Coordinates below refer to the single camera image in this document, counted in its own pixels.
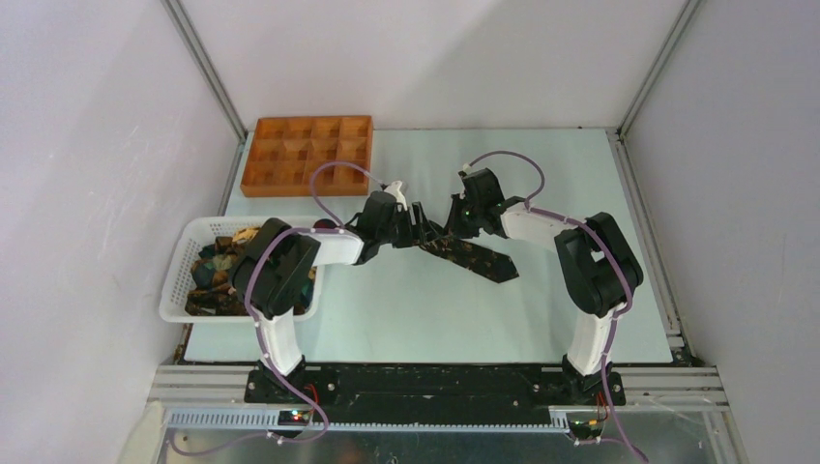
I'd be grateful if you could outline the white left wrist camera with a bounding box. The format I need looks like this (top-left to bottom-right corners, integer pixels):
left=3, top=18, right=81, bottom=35
left=382, top=180, right=409, bottom=211

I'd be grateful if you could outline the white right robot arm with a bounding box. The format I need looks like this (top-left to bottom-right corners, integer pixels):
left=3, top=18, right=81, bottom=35
left=446, top=168, right=644, bottom=404

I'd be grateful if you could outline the wooden compartment tray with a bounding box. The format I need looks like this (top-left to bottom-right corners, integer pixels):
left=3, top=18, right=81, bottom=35
left=240, top=115, right=373, bottom=197

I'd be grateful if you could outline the dark red striped tie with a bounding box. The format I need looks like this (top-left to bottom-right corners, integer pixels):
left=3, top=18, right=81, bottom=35
left=313, top=218, right=338, bottom=229

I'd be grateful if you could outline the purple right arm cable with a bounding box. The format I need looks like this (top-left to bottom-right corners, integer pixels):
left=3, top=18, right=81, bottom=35
left=464, top=151, right=650, bottom=464

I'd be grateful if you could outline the green gold patterned tie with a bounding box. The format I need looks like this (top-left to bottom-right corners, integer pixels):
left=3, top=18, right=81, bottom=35
left=186, top=225, right=318, bottom=318

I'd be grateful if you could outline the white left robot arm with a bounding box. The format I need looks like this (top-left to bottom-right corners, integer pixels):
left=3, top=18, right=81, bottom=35
left=229, top=191, right=444, bottom=403

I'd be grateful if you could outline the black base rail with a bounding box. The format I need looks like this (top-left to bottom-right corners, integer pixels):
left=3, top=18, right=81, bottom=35
left=244, top=362, right=626, bottom=426

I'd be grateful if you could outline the black gold floral tie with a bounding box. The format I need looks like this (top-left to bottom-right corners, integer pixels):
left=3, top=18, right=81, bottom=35
left=419, top=237, right=519, bottom=283

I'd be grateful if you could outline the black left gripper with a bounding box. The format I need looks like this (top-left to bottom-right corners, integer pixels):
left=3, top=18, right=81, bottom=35
left=377, top=202, right=439, bottom=248

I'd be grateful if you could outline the white plastic basket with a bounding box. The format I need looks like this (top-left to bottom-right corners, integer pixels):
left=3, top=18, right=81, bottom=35
left=159, top=216, right=331, bottom=325

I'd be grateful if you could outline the aluminium frame rail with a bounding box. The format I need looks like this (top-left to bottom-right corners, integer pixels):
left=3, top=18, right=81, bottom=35
left=149, top=363, right=729, bottom=432

